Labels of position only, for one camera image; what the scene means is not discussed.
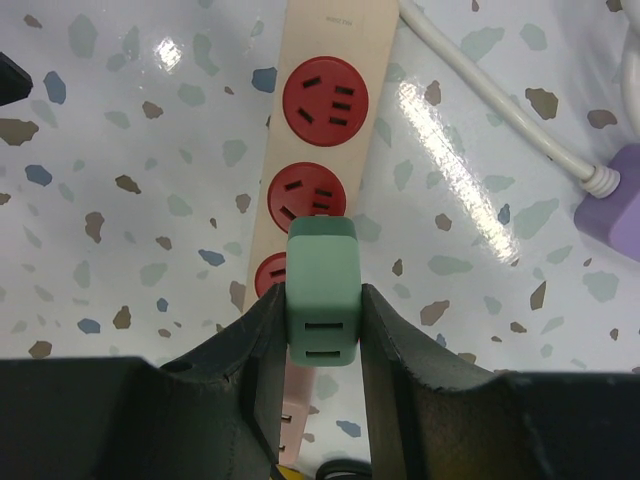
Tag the pink brown USB charger plug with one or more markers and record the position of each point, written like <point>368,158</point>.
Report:
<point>298,388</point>

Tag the purple power strip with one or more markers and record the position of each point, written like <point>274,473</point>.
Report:
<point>614,220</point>

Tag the beige power strip red sockets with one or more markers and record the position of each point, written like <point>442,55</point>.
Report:
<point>331,70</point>

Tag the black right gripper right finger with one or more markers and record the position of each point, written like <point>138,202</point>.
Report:
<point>433,415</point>

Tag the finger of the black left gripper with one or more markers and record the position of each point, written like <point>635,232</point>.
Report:
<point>15,83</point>

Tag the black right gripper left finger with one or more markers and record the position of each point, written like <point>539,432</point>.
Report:
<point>212,413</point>

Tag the yellow cube socket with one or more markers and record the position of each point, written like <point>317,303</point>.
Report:
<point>279,472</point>

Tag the green USB charger plug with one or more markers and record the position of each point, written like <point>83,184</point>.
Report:
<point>323,290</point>

